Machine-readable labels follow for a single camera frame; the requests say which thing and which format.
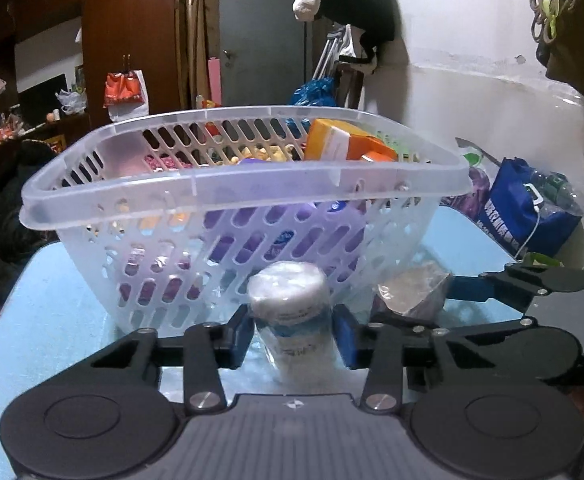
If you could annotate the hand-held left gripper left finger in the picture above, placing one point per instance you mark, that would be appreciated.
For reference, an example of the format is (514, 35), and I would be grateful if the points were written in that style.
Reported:
(239, 342)

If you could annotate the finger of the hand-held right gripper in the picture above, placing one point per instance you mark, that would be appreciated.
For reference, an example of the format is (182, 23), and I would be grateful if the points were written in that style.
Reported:
(492, 326)
(464, 287)

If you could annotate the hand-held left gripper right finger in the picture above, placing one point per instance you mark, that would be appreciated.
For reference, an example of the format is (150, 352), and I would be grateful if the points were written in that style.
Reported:
(347, 344)

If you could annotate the clear plastic-wrapped packet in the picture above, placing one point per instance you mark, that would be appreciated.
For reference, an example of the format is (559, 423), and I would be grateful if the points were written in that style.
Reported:
(414, 290)

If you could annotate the white plastic-wrapped roll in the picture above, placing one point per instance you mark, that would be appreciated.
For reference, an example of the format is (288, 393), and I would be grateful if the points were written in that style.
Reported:
(289, 305)

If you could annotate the clear plastic basket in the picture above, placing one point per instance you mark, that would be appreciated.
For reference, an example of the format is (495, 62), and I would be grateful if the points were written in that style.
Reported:
(122, 180)

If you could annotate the blue shopping bag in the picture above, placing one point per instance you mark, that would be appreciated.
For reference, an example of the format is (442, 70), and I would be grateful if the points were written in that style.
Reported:
(514, 210)

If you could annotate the purple plastic bag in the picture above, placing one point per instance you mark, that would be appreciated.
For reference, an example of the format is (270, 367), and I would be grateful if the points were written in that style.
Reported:
(474, 185)

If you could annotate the purple packet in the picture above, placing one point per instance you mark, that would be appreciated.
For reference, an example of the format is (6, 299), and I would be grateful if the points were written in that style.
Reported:
(282, 225)

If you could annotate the clear plastic bottle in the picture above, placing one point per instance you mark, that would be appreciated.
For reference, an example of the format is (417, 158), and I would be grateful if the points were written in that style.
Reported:
(554, 192)

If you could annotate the orange box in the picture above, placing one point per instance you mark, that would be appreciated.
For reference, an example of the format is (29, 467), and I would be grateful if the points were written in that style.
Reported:
(342, 142)

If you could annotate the blue plastic bag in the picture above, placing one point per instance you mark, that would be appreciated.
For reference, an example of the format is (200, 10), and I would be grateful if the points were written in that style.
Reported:
(314, 92)

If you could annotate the pink roll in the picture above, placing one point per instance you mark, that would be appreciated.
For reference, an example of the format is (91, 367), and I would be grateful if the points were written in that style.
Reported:
(215, 82)

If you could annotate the metal folding rack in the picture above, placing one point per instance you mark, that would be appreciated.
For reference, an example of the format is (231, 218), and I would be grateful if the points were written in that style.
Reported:
(329, 55)

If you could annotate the dark clothing pile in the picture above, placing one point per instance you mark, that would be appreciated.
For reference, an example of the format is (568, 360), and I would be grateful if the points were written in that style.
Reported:
(7, 205)

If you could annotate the orange hanging bag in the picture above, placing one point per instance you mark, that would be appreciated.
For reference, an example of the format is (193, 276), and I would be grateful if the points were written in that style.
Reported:
(124, 91)

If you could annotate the grey door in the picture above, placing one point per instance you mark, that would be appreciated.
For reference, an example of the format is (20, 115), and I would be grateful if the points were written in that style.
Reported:
(264, 40)

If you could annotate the black and white hanging garment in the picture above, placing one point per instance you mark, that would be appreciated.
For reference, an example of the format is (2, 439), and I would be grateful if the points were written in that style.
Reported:
(352, 5)

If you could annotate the wooden poles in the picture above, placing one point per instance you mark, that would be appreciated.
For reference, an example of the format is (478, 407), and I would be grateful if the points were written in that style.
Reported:
(194, 40)

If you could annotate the black television screen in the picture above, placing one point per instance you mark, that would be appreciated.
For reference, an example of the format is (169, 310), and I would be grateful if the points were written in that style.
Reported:
(42, 97)

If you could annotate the brown wooden wardrobe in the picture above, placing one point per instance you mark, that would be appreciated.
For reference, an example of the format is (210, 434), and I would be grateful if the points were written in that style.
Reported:
(127, 20)

